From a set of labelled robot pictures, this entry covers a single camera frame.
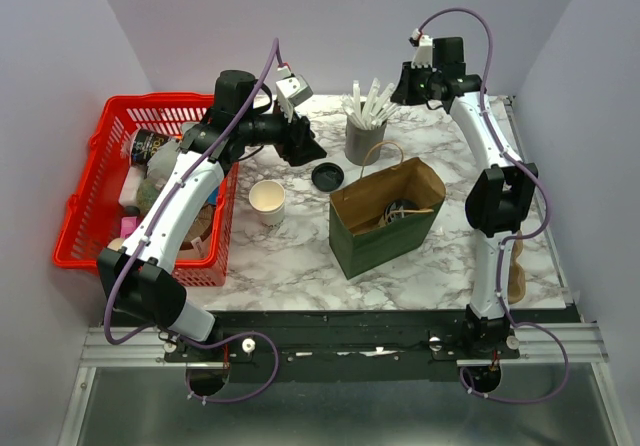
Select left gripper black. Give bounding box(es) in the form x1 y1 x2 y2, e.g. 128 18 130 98
238 97 327 166

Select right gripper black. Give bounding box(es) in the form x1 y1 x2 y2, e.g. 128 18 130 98
389 62 441 107

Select green paper bag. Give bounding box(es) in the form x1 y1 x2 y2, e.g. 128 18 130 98
329 157 446 279

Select brown cardboard cup carrier top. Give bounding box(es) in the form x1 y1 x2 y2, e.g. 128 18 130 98
349 215 389 235

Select brown cardboard cup carrier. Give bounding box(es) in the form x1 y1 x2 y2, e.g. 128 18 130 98
349 215 389 235
507 238 526 305

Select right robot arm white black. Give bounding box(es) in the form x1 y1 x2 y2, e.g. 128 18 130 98
391 32 538 358

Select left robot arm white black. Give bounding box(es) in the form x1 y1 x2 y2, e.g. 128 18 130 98
97 66 326 361

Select white wrapped straws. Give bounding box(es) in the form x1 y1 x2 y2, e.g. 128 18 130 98
340 78 400 132

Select brown round lid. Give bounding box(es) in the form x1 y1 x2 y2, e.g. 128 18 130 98
180 203 216 251

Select grey cloth pouch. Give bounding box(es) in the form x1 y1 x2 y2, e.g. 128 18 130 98
146 133 182 191

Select black snack can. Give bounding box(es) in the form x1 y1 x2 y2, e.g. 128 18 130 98
129 129 173 166

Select green scrub sponge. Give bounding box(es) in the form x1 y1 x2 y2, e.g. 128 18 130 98
135 179 160 217

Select white soap block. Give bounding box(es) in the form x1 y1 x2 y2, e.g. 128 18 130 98
118 166 145 208

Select pink small box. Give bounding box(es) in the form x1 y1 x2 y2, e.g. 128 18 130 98
119 216 139 239

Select red plastic basket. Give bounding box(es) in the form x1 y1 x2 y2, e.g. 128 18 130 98
52 92 238 287

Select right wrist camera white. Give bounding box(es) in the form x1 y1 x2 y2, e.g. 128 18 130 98
409 28 434 69

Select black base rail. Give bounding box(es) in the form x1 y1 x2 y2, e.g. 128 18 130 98
165 310 520 383

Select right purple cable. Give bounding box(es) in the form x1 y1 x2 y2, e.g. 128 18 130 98
417 7 571 405

